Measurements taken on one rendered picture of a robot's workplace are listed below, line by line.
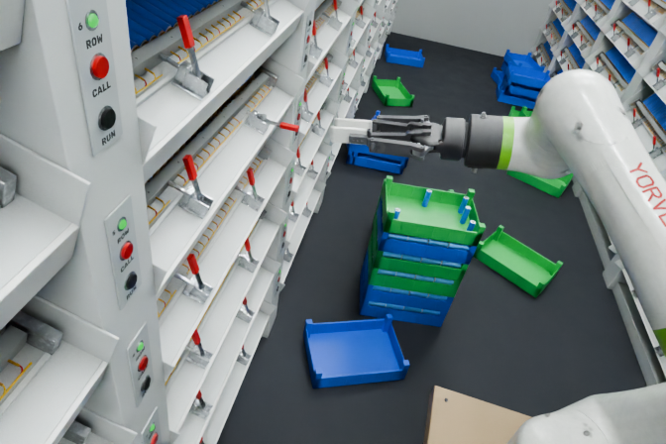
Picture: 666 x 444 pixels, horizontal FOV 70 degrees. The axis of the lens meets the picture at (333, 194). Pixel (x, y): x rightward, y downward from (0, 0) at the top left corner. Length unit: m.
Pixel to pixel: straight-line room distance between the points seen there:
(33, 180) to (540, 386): 1.66
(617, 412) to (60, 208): 0.94
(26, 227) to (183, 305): 0.45
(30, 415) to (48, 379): 0.03
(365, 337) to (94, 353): 1.24
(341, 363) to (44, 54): 1.40
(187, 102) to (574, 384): 1.63
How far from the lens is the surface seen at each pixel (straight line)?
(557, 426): 1.02
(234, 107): 0.91
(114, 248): 0.49
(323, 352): 1.64
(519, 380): 1.82
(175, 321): 0.82
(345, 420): 1.54
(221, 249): 0.93
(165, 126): 0.55
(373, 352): 1.68
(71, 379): 0.56
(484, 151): 0.83
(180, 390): 0.97
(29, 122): 0.40
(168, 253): 0.66
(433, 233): 1.50
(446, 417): 1.23
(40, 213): 0.44
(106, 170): 0.44
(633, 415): 1.03
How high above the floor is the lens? 1.34
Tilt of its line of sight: 36 degrees down
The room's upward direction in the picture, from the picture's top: 11 degrees clockwise
